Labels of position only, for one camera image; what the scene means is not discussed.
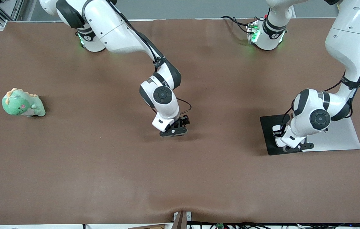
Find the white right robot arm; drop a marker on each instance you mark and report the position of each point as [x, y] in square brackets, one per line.
[116, 31]

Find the black mouse pad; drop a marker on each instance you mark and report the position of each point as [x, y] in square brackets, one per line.
[267, 136]

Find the silver closed laptop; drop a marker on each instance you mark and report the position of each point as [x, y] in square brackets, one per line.
[339, 138]

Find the brown table cover sheet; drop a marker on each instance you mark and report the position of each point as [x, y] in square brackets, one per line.
[135, 175]

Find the green terminal connector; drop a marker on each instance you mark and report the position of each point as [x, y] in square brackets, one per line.
[220, 225]

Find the green plush dinosaur toy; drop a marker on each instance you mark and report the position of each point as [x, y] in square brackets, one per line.
[19, 103]

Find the white metal bracket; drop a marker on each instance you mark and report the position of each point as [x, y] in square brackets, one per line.
[189, 216]

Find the brown wooden post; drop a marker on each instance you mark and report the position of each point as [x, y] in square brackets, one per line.
[181, 222]

